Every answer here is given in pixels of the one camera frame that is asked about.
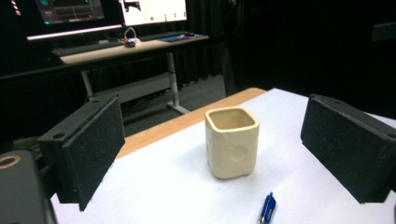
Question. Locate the white table mat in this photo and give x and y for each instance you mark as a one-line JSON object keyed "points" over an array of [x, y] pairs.
{"points": [[218, 174]]}

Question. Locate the black computer mouse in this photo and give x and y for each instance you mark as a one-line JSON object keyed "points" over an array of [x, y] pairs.
{"points": [[130, 44]]}

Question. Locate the black keyboard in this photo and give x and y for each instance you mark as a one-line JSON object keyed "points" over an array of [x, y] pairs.
{"points": [[165, 35], [84, 48]]}

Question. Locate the blue pen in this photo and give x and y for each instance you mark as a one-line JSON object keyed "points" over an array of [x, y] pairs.
{"points": [[267, 210]]}

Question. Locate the dark-screen monitor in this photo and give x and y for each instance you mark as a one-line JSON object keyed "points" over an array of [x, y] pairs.
{"points": [[70, 14]]}

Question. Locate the white-screen monitor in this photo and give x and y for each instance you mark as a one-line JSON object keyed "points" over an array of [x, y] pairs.
{"points": [[154, 11]]}

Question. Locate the light wooden desk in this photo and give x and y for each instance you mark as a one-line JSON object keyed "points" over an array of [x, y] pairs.
{"points": [[124, 53]]}

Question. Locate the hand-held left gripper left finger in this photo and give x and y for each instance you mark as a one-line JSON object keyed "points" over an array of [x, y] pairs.
{"points": [[90, 149]]}

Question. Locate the cream square ceramic cup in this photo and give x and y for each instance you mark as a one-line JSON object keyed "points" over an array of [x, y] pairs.
{"points": [[232, 146]]}

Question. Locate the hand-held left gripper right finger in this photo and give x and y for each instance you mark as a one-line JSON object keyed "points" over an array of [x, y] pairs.
{"points": [[345, 146]]}

